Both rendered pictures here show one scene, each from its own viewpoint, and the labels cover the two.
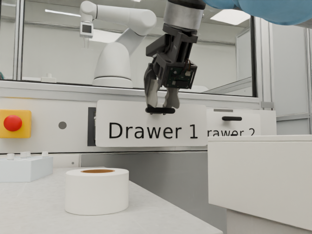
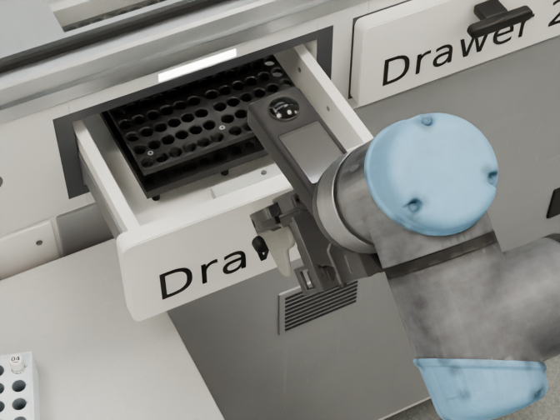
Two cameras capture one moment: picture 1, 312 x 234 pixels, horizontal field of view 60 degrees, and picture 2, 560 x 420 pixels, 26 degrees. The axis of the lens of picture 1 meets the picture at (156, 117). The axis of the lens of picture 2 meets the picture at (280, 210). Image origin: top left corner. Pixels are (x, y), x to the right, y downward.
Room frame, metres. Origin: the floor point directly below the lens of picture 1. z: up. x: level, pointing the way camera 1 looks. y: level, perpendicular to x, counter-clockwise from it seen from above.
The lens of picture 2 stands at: (-0.02, 0.07, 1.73)
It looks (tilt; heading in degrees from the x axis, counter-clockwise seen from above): 50 degrees down; 354
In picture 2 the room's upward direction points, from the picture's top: straight up
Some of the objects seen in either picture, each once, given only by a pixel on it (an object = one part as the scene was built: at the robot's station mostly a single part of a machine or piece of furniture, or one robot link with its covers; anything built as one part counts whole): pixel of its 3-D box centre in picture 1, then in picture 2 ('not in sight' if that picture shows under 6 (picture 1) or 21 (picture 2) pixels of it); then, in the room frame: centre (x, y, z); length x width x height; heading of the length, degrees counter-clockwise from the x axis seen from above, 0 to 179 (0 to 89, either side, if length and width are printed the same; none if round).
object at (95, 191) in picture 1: (97, 189); not in sight; (0.31, 0.07, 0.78); 0.07 x 0.07 x 0.04
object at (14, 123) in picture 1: (13, 123); not in sight; (0.66, 0.35, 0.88); 0.04 x 0.03 x 0.04; 111
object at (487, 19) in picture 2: (230, 118); (493, 15); (0.91, -0.25, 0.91); 0.07 x 0.04 x 0.01; 111
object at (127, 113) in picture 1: (154, 124); (272, 224); (0.68, 0.00, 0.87); 0.29 x 0.02 x 0.11; 111
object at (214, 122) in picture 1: (225, 128); (475, 22); (0.93, -0.24, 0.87); 0.29 x 0.02 x 0.11; 111
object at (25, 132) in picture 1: (15, 124); not in sight; (0.69, 0.36, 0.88); 0.07 x 0.05 x 0.07; 111
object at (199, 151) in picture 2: not in sight; (226, 136); (0.77, 0.04, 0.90); 0.18 x 0.02 x 0.01; 111
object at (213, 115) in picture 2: not in sight; (185, 90); (0.87, 0.07, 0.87); 0.22 x 0.18 x 0.06; 21
